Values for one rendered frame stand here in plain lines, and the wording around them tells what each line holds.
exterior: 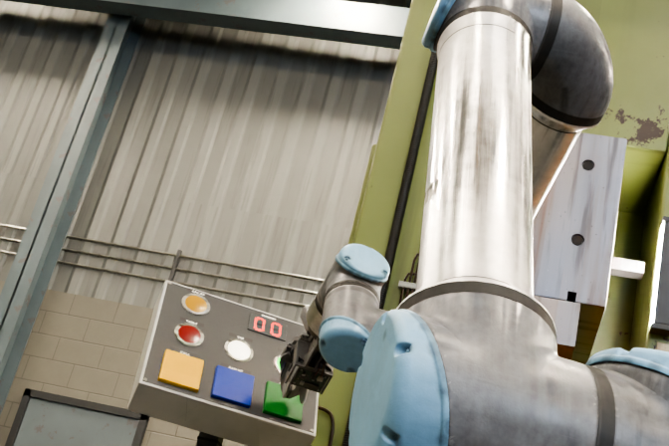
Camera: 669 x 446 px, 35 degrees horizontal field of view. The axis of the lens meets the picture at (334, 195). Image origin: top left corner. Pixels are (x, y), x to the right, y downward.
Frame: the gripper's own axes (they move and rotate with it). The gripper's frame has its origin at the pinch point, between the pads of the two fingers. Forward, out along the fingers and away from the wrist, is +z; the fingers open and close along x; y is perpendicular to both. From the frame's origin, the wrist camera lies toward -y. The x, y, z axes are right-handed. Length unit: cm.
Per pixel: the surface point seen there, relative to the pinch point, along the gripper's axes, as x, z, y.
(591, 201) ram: 53, -33, -47
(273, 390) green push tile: -2.4, 2.3, -0.7
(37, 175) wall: -113, 480, -623
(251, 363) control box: -7.2, 3.0, -6.4
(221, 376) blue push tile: -12.6, 2.3, -0.2
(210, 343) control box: -15.6, 3.0, -8.2
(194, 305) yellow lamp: -20.3, 2.6, -16.6
